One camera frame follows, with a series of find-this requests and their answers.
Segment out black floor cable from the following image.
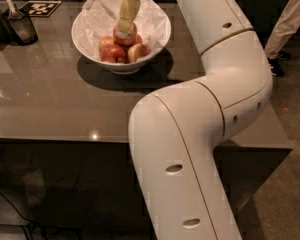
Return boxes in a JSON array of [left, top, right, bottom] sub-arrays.
[[0, 182, 83, 240]]

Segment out black scoop container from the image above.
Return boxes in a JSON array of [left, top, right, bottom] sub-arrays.
[[4, 0, 38, 46]]

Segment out black striped sneaker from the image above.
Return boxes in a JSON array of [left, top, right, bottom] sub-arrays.
[[268, 51, 291, 77]]

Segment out black white marker tag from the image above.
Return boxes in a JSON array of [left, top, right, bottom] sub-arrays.
[[21, 1, 61, 17]]

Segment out white ceramic bowl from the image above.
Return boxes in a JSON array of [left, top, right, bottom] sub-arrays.
[[70, 0, 172, 76]]

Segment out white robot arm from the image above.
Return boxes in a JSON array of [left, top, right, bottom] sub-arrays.
[[128, 0, 272, 240]]

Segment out hidden back red apple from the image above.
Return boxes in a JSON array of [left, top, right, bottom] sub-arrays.
[[135, 34, 142, 44]]

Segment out white crumpled paper liner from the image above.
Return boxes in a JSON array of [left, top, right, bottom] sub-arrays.
[[77, 0, 169, 55]]

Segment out person leg beige trousers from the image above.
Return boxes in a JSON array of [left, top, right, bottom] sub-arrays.
[[265, 0, 300, 59]]

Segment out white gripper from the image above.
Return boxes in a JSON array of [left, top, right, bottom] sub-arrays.
[[116, 0, 141, 39]]

